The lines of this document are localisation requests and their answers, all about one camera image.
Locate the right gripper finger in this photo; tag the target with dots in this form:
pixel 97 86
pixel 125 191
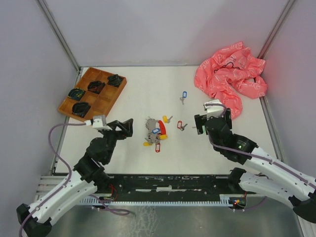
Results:
pixel 228 118
pixel 200 120

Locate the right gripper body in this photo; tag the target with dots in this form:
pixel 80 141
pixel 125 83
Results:
pixel 222 118

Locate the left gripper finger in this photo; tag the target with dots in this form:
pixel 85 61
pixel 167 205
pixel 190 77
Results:
pixel 125 132
pixel 125 125

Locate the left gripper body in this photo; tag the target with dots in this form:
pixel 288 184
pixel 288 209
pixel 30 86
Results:
pixel 113 136

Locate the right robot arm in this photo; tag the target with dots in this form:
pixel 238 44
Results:
pixel 279 181

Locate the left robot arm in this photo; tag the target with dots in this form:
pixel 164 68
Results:
pixel 85 178

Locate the key with green tag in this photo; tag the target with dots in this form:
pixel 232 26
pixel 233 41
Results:
pixel 200 130

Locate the key with red tag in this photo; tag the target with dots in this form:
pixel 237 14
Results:
pixel 181 125

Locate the key with light blue tag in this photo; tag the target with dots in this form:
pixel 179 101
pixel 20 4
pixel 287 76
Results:
pixel 183 97

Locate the red tag on holder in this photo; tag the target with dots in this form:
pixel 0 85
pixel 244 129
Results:
pixel 157 148

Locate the key with yellow tag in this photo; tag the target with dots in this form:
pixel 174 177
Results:
pixel 166 119

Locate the wooden compartment tray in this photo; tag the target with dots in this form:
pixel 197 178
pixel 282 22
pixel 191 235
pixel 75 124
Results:
pixel 101 103

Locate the black coiled item in tray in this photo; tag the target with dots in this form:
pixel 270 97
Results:
pixel 80 109
pixel 114 80
pixel 96 86

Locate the pink patterned cloth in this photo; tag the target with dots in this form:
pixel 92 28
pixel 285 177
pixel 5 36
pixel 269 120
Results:
pixel 231 71

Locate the black green coiled item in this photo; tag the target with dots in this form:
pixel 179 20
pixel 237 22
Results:
pixel 76 94

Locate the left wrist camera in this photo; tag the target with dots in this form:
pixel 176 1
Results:
pixel 99 123

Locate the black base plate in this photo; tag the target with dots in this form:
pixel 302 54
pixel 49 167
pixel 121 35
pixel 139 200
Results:
pixel 169 187

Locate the white cable duct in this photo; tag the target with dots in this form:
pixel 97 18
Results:
pixel 204 201

